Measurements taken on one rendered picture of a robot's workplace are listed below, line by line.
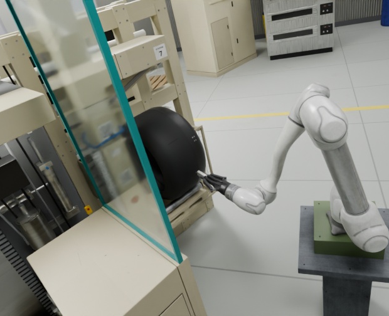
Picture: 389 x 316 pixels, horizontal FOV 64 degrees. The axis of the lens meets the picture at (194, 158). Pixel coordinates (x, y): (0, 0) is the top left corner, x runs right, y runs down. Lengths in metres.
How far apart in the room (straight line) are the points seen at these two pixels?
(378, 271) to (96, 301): 1.33
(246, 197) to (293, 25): 6.01
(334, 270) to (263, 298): 0.82
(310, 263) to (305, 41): 6.02
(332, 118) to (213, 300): 1.76
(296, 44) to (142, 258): 6.63
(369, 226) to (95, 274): 1.14
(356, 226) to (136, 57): 1.46
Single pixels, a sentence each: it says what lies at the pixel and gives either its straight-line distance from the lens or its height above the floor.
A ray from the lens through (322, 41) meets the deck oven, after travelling 7.43.
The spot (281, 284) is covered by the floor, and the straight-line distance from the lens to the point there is 2.58.
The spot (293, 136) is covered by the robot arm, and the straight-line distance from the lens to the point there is 1.44.
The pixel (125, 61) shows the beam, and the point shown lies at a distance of 1.94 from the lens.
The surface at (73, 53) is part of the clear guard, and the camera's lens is 0.93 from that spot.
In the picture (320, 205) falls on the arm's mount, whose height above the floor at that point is 0.75.
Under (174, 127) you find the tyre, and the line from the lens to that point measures 1.74.
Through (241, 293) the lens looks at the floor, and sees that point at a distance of 2.56.
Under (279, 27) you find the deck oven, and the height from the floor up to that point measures 0.68.
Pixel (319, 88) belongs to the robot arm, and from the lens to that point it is 1.38.
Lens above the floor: 2.09
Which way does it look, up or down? 30 degrees down
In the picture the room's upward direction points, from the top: 14 degrees counter-clockwise
